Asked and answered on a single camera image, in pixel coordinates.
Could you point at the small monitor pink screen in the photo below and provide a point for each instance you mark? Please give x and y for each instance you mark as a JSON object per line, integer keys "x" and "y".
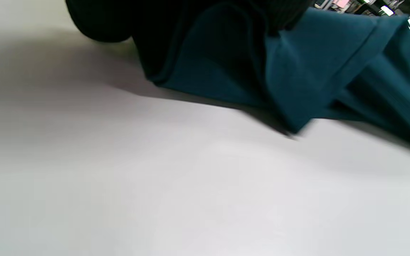
{"x": 340, "y": 3}

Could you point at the dark green clothes garment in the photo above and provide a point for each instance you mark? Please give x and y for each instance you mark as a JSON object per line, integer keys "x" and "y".
{"x": 315, "y": 64}

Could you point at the person's left hand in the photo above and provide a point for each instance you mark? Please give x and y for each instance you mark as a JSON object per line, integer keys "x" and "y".
{"x": 98, "y": 21}

